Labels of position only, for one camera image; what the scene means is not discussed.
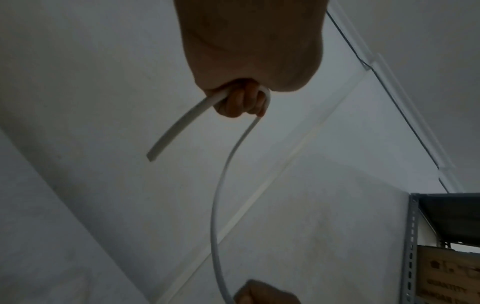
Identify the person's right hand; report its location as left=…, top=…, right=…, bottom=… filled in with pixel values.
left=233, top=279, right=303, bottom=304

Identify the person's left hand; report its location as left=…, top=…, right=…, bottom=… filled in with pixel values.
left=174, top=0, right=331, bottom=119

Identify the white cable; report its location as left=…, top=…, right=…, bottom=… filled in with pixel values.
left=146, top=86, right=273, bottom=304

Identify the grey metal shelf rack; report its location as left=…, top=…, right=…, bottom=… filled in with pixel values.
left=399, top=193, right=480, bottom=304

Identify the brown cardboard box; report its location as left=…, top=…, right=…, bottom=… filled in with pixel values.
left=416, top=244, right=480, bottom=304

